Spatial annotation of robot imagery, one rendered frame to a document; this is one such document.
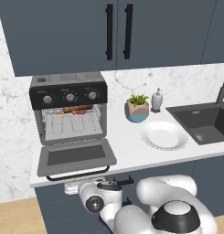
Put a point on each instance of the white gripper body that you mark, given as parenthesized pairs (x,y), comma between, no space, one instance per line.
(72,188)

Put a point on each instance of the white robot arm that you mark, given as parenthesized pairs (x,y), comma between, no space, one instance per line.
(165,207)

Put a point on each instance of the dark blue base cupboard door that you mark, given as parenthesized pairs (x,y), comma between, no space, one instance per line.
(212,179)
(58,210)

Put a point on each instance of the grey toaster oven door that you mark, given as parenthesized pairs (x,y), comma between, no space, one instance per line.
(75,155)

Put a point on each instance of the red kebab skewer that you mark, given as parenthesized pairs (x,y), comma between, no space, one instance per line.
(75,112)

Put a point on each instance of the brown baguette bread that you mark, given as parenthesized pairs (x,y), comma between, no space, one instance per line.
(78,107)

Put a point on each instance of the silver toaster oven knob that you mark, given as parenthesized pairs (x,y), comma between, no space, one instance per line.
(47,99)
(70,97)
(92,95)

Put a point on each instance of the black toaster oven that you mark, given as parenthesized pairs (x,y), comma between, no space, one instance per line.
(67,82)

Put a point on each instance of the green plant in teal pot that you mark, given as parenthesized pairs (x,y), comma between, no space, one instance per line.
(136,110)

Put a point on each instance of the white plate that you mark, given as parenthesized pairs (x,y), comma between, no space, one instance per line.
(164,135)

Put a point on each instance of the white soap dispenser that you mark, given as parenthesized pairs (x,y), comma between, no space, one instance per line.
(157,100)

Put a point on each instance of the dark grey sink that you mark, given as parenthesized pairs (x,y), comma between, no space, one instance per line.
(204,122)

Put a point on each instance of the dark grey tap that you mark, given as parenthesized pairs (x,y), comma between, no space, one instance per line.
(222,88)

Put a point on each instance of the dark blue wall cupboard door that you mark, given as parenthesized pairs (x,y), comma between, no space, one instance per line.
(55,33)
(168,30)
(217,30)

